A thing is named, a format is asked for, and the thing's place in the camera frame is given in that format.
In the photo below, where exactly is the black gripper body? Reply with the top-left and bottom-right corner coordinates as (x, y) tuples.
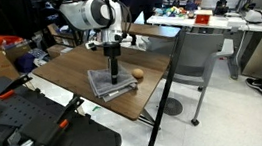
(101, 40), (123, 60)

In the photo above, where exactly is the grey terry cloth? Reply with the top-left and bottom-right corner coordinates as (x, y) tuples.
(86, 61), (141, 105)

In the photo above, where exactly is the small tan ball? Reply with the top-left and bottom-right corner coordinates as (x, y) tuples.
(130, 66), (146, 81)

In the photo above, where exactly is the black metal cart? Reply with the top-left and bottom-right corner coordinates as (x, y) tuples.
(41, 0), (85, 51)

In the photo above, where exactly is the green floor tape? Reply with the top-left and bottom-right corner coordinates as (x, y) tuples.
(91, 105), (102, 113)

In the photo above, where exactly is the small cardboard box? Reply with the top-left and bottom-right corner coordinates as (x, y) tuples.
(45, 42), (74, 60)

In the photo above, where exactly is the black table leg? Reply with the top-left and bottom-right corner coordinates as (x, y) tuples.
(135, 106), (157, 130)

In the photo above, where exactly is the large black orange clamp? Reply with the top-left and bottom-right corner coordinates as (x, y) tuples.
(17, 94), (91, 146)

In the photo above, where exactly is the person in black trousers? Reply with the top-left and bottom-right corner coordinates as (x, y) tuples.
(128, 0), (175, 46)

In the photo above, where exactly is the black round floor plate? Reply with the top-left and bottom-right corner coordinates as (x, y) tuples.
(160, 96), (184, 118)

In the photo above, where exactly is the pile of colourful toys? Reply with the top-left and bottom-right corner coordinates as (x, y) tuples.
(152, 4), (189, 22)

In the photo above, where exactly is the grey office chair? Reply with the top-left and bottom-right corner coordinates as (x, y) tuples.
(146, 25), (245, 131)

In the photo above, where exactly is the dark blue fabric bag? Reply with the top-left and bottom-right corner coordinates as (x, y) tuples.
(11, 46), (50, 76)

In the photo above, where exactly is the red box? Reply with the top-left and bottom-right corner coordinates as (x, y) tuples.
(192, 12), (212, 28)

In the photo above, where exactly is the small black orange clamp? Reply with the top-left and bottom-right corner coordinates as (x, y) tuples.
(0, 73), (35, 101)

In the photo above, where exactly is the orange plastic object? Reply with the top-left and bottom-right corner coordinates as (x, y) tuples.
(0, 32), (25, 48)

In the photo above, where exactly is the white desk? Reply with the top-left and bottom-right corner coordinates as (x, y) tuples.
(145, 1), (262, 90)

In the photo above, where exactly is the black desktop device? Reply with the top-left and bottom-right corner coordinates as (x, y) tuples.
(211, 0), (230, 18)

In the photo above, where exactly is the white rounded device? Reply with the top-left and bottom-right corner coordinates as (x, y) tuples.
(243, 8), (262, 26)

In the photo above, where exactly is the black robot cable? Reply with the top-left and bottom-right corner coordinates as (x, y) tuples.
(105, 0), (137, 49)

